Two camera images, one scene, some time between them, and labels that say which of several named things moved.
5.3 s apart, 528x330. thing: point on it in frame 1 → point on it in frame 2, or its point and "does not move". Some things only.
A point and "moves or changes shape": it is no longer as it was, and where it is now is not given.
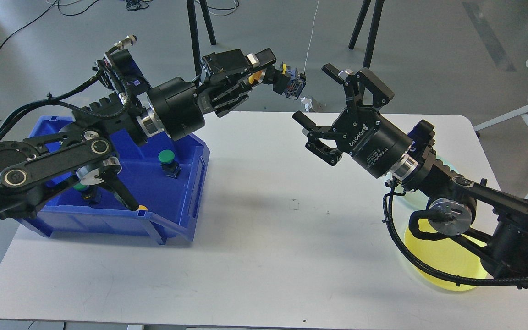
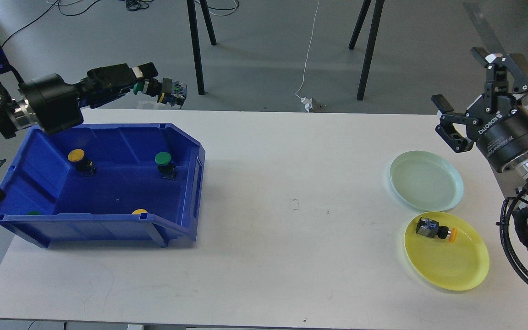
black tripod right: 378,8 does not move
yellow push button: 288,81 → 430,228
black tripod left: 192,19 does not move
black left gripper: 174,101 → 56,103
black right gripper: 369,139 → 502,128
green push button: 90,194 moves or changes shape
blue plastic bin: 167,178 does not move
